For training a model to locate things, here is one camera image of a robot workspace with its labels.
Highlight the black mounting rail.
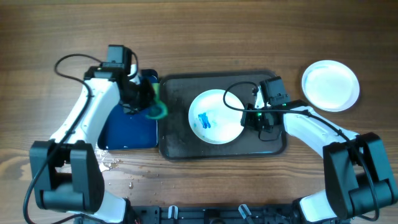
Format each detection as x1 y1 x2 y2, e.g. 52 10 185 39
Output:
123 204 302 224

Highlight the white plate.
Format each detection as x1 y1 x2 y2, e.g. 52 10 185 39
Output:
301 60 360 112
188 89 244 144

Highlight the green yellow sponge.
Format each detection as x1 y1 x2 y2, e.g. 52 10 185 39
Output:
146 83 169 120

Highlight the white plate front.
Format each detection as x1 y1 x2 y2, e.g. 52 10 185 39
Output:
188 89 244 144

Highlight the blue water tray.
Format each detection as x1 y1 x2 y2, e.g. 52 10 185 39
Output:
97 68 160 150

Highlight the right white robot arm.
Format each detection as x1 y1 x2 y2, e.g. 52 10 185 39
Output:
257 77 397 223

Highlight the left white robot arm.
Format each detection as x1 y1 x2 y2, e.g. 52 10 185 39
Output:
22 45 157 223

